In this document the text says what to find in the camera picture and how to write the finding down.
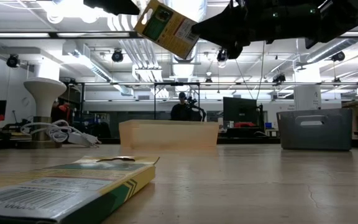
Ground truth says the white pillar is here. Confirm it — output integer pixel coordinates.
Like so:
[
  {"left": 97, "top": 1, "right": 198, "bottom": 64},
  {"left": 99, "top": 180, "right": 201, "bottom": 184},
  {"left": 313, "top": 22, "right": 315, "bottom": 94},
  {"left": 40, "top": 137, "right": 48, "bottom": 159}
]
[{"left": 293, "top": 85, "right": 322, "bottom": 111}]

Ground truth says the orange translucent plastic bin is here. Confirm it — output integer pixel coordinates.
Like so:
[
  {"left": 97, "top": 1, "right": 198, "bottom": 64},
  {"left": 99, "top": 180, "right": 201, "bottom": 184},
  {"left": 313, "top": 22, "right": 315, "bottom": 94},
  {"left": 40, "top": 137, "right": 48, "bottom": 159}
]
[{"left": 119, "top": 119, "right": 219, "bottom": 152}]

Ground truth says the red flat object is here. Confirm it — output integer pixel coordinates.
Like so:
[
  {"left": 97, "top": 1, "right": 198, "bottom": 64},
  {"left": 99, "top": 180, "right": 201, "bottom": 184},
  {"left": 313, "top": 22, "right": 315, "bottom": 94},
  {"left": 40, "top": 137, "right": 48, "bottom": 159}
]
[{"left": 234, "top": 121, "right": 257, "bottom": 128}]

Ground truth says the thin hanging cable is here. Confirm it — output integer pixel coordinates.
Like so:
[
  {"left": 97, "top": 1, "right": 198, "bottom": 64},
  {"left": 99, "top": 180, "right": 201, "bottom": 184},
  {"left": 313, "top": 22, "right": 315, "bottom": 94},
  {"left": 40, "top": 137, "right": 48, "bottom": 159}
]
[{"left": 255, "top": 40, "right": 267, "bottom": 100}]

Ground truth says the black aluminium table frame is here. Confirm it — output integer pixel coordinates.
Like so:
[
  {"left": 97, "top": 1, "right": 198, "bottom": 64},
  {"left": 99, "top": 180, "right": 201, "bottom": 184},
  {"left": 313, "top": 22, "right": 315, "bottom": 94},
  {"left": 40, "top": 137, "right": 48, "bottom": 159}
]
[{"left": 0, "top": 135, "right": 358, "bottom": 149}]

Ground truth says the person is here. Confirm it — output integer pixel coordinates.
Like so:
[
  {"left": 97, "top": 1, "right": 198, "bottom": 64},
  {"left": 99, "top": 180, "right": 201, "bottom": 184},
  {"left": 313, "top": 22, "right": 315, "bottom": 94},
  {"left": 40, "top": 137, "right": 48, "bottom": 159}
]
[
  {"left": 170, "top": 91, "right": 195, "bottom": 121},
  {"left": 52, "top": 101, "right": 74, "bottom": 125}
]

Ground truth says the yellow crayon box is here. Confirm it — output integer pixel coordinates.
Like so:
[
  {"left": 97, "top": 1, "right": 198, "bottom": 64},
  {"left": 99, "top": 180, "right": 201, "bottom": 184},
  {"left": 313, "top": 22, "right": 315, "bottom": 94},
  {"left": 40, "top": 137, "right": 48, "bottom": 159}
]
[
  {"left": 134, "top": 0, "right": 200, "bottom": 60},
  {"left": 0, "top": 155, "right": 160, "bottom": 224}
]

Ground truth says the grey plastic bin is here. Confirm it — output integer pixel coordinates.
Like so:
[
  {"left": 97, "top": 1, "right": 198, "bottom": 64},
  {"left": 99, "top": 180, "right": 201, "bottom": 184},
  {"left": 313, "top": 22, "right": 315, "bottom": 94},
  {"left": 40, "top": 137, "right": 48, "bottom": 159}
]
[{"left": 276, "top": 108, "right": 353, "bottom": 152}]

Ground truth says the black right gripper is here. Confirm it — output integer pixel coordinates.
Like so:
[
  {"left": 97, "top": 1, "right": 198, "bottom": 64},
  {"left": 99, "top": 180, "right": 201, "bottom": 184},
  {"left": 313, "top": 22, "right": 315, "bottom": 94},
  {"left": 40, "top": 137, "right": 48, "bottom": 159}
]
[{"left": 191, "top": 0, "right": 295, "bottom": 60}]

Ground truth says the white lamp cable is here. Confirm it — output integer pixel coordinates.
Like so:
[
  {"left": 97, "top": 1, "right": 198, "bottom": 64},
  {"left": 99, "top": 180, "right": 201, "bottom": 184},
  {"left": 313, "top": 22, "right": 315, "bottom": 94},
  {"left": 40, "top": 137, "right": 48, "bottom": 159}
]
[{"left": 20, "top": 119, "right": 103, "bottom": 147}]

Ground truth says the white bulb table lamp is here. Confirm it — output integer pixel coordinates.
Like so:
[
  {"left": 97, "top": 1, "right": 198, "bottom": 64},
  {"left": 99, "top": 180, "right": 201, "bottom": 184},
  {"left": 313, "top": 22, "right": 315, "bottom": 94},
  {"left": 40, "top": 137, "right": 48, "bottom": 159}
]
[{"left": 23, "top": 77, "right": 68, "bottom": 141}]

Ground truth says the black ceiling camera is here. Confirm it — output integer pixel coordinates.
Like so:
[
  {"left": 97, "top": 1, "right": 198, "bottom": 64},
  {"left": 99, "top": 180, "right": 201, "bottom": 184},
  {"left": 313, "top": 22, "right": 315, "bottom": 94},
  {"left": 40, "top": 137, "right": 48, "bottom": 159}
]
[
  {"left": 330, "top": 50, "right": 346, "bottom": 62},
  {"left": 272, "top": 73, "right": 287, "bottom": 85},
  {"left": 216, "top": 48, "right": 229, "bottom": 62},
  {"left": 111, "top": 48, "right": 124, "bottom": 63},
  {"left": 6, "top": 54, "right": 21, "bottom": 68}
]

